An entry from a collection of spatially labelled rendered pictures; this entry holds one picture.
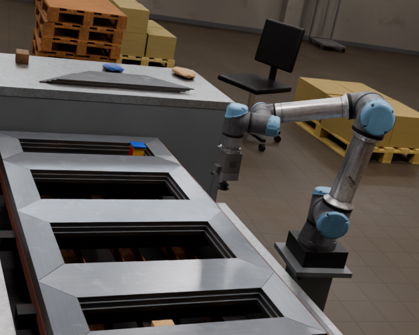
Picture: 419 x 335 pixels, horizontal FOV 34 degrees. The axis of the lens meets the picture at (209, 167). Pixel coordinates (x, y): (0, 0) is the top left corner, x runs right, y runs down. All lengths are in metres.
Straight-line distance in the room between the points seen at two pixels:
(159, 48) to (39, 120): 5.44
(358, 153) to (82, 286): 1.08
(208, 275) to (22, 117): 1.32
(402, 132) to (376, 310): 2.98
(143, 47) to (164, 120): 5.15
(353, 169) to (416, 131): 4.32
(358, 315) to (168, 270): 1.97
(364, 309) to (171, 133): 1.51
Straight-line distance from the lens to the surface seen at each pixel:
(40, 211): 2.35
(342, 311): 3.89
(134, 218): 2.38
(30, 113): 3.09
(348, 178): 2.48
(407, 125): 6.69
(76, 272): 2.02
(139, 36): 8.33
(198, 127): 3.32
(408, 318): 4.04
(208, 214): 2.51
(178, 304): 2.00
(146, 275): 2.05
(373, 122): 2.40
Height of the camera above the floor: 1.88
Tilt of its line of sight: 20 degrees down
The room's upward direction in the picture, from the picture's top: 11 degrees clockwise
